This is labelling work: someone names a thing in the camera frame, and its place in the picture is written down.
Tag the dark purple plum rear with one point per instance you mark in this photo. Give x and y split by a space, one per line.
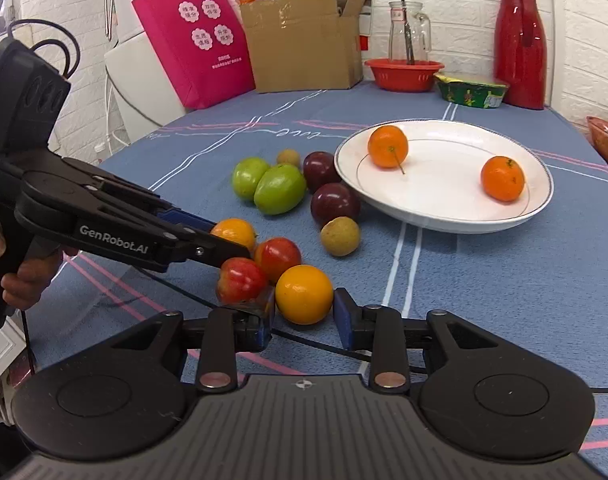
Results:
319 170

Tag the metal utensil in pitcher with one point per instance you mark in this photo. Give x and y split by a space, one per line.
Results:
410 55

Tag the red plastic basket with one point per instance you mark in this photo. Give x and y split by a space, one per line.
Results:
403 77

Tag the brown-yellow longan front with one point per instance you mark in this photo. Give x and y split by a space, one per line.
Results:
340 237

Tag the green fruit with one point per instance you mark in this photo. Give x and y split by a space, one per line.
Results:
246 175
281 189

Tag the pink shopping bag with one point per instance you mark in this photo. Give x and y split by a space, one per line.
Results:
202 47

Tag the person's left hand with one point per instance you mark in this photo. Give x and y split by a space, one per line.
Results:
24 289

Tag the dark purple plum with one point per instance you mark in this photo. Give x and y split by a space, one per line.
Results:
319 170
334 200

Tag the blue checked tablecloth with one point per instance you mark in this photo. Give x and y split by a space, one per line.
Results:
543 285

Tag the dark purple plum front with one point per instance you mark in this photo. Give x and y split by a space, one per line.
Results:
334 200

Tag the large orange mandarin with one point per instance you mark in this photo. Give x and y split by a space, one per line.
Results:
502 179

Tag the red thermos jug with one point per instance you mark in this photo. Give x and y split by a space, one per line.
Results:
520 53

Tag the white appliance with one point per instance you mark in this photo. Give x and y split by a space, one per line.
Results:
136 79

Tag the small brown longan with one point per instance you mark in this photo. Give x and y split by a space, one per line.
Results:
290 157

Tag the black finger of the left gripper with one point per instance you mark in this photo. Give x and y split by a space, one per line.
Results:
207 248

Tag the glass pitcher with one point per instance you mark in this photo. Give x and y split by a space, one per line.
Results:
421 32

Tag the small orange citrus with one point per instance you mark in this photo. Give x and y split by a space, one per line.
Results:
236 230

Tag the green instant noodle bowl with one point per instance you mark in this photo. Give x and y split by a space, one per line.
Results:
471 90

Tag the orange mandarin with stem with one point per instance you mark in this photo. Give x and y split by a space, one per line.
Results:
388 147

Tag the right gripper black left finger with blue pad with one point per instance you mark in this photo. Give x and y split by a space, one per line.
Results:
226 331

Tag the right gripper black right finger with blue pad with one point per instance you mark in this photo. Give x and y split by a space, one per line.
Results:
385 335

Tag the red apple-like fruit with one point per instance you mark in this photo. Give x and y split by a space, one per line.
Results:
275 256

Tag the cardboard box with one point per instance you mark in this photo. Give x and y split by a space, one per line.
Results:
297 45

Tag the yellow orange citrus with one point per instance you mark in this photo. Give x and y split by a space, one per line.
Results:
304 295

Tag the green fruit right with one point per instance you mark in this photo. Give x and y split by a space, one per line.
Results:
281 189

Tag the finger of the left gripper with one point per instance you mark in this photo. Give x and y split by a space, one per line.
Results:
180 217

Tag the green fruit left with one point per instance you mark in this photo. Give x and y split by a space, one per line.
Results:
246 175

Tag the white porcelain plate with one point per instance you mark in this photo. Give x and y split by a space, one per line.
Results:
438 186

